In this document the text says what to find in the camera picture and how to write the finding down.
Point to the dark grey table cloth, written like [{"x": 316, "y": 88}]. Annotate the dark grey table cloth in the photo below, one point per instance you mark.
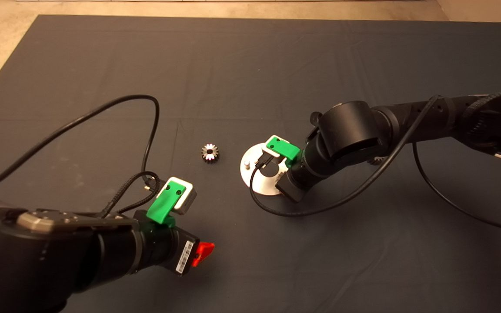
[{"x": 250, "y": 65}]

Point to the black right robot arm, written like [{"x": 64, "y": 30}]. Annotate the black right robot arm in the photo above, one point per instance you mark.
[{"x": 350, "y": 128}]

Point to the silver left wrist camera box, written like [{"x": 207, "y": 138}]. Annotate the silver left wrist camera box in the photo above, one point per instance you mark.
[{"x": 187, "y": 202}]

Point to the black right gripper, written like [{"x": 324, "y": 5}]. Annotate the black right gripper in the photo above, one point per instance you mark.
[{"x": 297, "y": 182}]

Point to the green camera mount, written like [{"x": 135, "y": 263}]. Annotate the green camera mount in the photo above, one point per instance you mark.
[
  {"x": 164, "y": 204},
  {"x": 285, "y": 148}
]

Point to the shiny steel planetary gear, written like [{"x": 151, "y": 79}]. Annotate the shiny steel planetary gear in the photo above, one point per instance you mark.
[{"x": 213, "y": 157}]

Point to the green left camera mount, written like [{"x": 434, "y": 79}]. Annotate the green left camera mount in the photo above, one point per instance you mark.
[{"x": 164, "y": 204}]

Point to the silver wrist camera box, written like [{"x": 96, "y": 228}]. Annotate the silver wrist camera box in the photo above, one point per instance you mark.
[
  {"x": 270, "y": 153},
  {"x": 187, "y": 202}
]

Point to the dark steel planetary gear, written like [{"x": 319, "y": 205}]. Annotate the dark steel planetary gear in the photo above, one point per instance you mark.
[{"x": 376, "y": 161}]

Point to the round metal carrier plate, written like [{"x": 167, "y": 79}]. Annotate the round metal carrier plate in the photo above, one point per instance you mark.
[{"x": 257, "y": 184}]

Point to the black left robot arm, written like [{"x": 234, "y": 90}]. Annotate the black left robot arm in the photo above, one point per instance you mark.
[{"x": 37, "y": 261}]

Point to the green right camera mount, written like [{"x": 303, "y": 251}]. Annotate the green right camera mount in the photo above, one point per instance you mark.
[{"x": 285, "y": 148}]

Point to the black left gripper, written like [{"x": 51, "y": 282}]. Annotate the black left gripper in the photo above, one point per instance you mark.
[{"x": 168, "y": 248}]

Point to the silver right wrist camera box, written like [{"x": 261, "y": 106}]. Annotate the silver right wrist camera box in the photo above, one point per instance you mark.
[{"x": 270, "y": 153}]

